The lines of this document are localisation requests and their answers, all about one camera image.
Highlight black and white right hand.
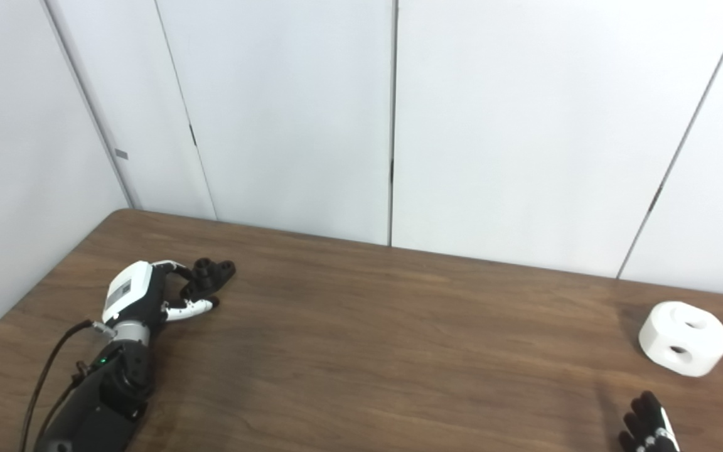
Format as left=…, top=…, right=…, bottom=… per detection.
left=618, top=391, right=682, bottom=452

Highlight round white piece with holes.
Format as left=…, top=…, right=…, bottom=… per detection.
left=638, top=301, right=723, bottom=378

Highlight black and white left hand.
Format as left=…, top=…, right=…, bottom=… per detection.
left=102, top=259, right=220, bottom=328

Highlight black flanged holder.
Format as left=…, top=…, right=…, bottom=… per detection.
left=179, top=257, right=237, bottom=301

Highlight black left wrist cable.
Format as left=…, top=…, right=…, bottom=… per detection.
left=19, top=319, right=112, bottom=452

